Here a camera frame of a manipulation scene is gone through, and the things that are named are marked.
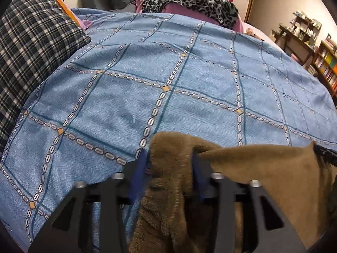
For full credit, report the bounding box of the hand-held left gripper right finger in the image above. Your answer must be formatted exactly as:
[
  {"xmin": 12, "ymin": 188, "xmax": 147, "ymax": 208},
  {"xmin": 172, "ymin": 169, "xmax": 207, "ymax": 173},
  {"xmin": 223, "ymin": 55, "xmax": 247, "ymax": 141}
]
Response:
[{"xmin": 191, "ymin": 153, "xmax": 308, "ymax": 253}]

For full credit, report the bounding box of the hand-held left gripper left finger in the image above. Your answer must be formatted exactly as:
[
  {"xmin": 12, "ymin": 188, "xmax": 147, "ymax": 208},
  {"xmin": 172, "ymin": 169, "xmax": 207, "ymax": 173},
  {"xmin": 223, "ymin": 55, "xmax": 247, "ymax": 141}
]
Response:
[{"xmin": 28, "ymin": 148, "xmax": 148, "ymax": 253}]

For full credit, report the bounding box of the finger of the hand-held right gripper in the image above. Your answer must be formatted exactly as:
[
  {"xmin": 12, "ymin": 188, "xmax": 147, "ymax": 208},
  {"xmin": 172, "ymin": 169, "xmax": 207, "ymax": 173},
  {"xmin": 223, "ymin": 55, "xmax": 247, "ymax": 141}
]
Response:
[{"xmin": 313, "ymin": 142, "xmax": 337, "ymax": 166}]

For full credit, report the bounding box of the wooden door frame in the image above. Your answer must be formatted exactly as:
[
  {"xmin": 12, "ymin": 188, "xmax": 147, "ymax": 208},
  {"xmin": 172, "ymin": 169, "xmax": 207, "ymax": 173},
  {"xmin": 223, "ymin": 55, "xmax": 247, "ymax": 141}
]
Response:
[{"xmin": 243, "ymin": 0, "xmax": 264, "ymax": 24}]

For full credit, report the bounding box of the wooden bookshelf with books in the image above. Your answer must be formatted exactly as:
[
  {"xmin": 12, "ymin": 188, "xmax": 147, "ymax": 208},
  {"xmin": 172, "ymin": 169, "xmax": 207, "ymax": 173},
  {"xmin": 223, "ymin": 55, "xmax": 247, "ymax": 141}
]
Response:
[{"xmin": 308, "ymin": 34, "xmax": 337, "ymax": 97}]

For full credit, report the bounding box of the dark plaid pillow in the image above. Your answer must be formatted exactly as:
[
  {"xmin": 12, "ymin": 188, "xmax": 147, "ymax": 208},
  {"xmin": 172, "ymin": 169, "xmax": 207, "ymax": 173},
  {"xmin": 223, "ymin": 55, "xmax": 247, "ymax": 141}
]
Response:
[{"xmin": 0, "ymin": 0, "xmax": 91, "ymax": 153}]

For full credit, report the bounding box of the orange pillow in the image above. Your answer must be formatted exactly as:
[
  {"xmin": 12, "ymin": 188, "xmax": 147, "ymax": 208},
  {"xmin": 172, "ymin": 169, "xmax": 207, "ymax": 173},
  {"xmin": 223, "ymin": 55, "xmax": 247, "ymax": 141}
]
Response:
[{"xmin": 47, "ymin": 0, "xmax": 82, "ymax": 27}]

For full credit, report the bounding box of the blue chain-patterned blanket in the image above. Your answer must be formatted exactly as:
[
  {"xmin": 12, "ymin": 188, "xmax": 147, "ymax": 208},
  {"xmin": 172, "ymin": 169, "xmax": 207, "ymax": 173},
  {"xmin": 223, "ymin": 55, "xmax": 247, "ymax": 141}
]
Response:
[{"xmin": 0, "ymin": 7, "xmax": 337, "ymax": 245}]

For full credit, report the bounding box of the wooden desk with shelf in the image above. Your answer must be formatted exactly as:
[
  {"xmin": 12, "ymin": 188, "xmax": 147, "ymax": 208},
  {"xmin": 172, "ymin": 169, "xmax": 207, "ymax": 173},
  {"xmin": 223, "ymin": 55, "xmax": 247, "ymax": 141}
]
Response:
[{"xmin": 272, "ymin": 11, "xmax": 322, "ymax": 67}]

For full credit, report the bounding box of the brown fleece towel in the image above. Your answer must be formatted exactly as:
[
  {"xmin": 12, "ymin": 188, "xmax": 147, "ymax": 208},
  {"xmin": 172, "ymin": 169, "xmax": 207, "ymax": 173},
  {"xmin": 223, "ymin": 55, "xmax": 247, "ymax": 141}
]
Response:
[{"xmin": 129, "ymin": 131, "xmax": 337, "ymax": 253}]

